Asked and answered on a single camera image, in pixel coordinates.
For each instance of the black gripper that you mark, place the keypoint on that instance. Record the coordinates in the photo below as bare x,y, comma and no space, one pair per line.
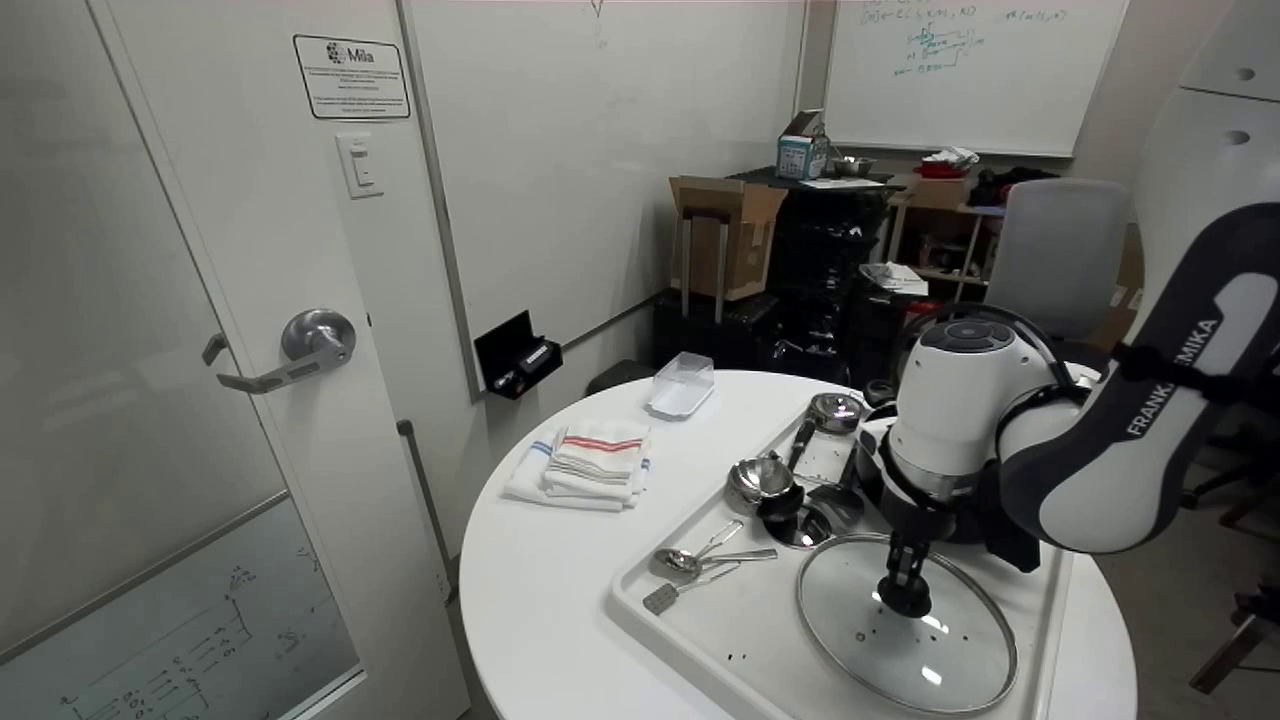
921,513

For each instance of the glass lid with black knob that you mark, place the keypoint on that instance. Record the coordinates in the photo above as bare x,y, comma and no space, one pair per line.
961,664

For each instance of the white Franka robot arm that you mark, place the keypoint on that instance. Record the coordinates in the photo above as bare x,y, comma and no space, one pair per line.
1135,454

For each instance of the dark steel ladle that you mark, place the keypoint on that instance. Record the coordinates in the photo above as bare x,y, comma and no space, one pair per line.
801,523

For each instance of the shiny steel ladle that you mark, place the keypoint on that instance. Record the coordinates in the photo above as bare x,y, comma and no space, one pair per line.
762,478

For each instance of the white plastic tray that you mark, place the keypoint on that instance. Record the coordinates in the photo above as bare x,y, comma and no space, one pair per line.
744,640

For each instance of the steel spoons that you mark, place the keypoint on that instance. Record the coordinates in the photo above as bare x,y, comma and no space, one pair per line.
707,557

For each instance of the small grey tag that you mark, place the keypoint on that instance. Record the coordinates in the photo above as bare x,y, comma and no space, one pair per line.
661,602

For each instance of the white paper stack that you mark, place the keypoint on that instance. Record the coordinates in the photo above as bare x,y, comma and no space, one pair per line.
899,279

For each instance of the clear plastic container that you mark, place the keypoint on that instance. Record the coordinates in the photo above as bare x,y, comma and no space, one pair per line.
681,385

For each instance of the black storage shelf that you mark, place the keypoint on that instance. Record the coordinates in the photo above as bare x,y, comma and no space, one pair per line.
824,254

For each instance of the white cloth with red stripe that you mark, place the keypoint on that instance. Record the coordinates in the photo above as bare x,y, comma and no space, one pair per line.
603,454

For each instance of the wooden cluttered shelf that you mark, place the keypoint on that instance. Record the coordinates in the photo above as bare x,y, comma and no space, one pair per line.
941,223

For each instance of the grey office chair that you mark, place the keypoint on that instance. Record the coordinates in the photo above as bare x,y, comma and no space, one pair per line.
1060,254

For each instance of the plain white folded cloth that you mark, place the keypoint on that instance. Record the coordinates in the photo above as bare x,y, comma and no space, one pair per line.
560,489

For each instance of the brown cardboard box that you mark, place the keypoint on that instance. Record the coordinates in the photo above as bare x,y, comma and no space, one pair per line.
727,234

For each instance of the small blue box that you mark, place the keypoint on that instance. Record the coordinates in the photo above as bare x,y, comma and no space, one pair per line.
801,148

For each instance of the black marker holder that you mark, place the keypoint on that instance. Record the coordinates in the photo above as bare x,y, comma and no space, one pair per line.
519,353

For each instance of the whiteboard with green writing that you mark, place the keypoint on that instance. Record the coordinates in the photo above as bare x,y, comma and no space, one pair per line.
973,80

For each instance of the white cabinet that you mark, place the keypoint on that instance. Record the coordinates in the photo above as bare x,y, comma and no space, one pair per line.
1213,145

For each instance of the white door with glass panel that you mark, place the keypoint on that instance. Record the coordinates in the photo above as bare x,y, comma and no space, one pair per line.
162,202

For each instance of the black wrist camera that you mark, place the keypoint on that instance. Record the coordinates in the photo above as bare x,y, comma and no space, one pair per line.
1002,535

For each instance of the large white wall board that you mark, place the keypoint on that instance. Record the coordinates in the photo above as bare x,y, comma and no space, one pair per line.
603,160

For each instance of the white light switch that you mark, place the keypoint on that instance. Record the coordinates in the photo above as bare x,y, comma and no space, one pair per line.
360,164

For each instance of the white printed wall sign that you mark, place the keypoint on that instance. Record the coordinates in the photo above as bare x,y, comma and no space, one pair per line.
353,78

